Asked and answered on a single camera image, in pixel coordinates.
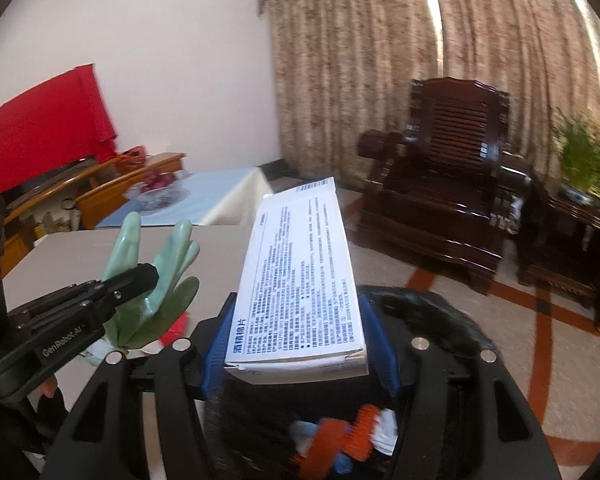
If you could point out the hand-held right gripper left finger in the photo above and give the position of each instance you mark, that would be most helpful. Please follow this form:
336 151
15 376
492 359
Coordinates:
214 365

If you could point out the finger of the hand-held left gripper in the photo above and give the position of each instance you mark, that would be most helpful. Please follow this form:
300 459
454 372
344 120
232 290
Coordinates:
125 285

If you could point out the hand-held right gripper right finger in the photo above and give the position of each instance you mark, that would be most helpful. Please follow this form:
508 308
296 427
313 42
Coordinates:
380 340

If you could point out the green rubber glove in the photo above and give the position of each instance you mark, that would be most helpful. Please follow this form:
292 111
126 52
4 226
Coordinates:
175 255

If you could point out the trash bin with black liner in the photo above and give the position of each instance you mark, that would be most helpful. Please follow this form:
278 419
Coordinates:
455 330

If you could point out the blue and white wrapper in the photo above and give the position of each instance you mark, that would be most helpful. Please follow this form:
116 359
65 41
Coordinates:
386 430

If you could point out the white printed box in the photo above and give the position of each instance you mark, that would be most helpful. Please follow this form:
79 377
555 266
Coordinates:
300 280

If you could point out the orange foam net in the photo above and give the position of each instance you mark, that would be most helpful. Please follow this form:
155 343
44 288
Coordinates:
330 440

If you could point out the red and white packet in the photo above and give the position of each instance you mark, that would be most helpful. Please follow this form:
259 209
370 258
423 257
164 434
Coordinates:
176 331

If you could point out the glass fruit bowl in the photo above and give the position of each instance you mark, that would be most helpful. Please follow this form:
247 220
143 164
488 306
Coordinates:
155 201

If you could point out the wooden television cabinet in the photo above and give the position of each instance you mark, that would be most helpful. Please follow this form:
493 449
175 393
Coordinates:
115 195

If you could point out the red apple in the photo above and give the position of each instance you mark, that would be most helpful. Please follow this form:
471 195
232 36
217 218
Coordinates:
152 180
167 179

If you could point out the black television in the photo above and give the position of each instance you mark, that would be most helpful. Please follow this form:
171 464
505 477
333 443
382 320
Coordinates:
55 180

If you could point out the red basket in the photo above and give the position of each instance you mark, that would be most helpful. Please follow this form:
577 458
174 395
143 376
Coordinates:
131 156

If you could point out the dark wooden armchair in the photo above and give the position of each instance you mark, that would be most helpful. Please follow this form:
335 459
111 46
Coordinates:
430 220

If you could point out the small table light-blue cloth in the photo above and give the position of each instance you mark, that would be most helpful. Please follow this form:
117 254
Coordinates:
225 195

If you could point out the red cloth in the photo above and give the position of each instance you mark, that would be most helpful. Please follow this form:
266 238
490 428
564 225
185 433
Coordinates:
40 125

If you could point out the plastic bag beside armchair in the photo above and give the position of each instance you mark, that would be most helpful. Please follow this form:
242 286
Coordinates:
516 207

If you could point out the dark wooden side table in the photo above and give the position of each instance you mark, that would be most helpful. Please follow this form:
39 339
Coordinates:
555 255

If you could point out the potted green plant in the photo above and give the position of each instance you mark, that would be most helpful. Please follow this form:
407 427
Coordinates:
585 160

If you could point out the patterned beige curtain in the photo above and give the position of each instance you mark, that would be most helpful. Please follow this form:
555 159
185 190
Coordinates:
355 60

